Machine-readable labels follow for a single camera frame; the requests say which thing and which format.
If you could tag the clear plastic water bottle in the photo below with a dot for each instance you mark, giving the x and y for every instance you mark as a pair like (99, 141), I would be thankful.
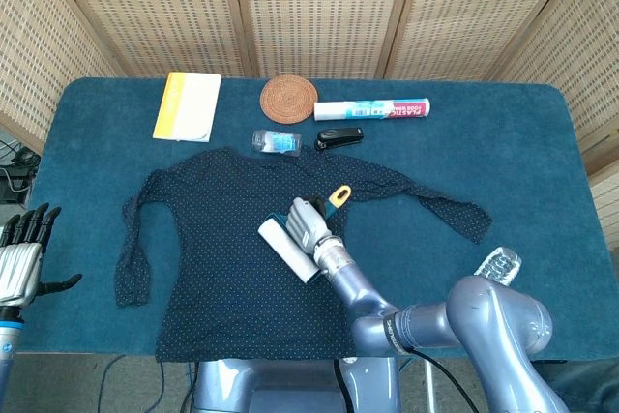
(500, 265)

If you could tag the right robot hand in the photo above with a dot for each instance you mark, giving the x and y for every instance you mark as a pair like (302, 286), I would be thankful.
(304, 224)

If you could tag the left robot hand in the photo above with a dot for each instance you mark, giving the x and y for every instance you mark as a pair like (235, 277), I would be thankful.
(19, 263)

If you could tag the dark polka dot shirt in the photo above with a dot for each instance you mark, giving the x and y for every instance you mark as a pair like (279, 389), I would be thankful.
(217, 248)

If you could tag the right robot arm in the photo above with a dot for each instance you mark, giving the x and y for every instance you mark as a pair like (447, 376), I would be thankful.
(483, 321)

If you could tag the plastic food wrap roll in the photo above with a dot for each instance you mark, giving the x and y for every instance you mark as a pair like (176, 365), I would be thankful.
(372, 109)

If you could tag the grey-blue robot torso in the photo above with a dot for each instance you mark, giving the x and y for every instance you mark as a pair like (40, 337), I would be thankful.
(271, 386)

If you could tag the bamboo folding screen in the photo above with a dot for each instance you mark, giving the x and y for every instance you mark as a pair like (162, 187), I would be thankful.
(319, 7)

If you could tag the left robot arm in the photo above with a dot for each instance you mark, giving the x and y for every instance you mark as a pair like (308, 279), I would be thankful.
(8, 355)

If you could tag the yellow and white booklet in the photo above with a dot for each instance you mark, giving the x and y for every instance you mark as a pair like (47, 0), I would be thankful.
(191, 106)

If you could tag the black stapler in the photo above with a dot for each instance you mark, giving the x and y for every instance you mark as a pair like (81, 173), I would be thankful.
(338, 138)

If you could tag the small clear blue-label bottle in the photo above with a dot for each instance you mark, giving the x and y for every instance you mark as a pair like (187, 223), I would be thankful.
(276, 142)

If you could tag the blue carpet table mat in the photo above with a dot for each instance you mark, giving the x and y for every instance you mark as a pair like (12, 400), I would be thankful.
(87, 166)

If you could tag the round woven coaster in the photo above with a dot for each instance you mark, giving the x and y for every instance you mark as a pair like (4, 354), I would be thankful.
(288, 97)

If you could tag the teal lint roller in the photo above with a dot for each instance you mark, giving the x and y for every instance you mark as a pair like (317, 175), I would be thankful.
(290, 258)

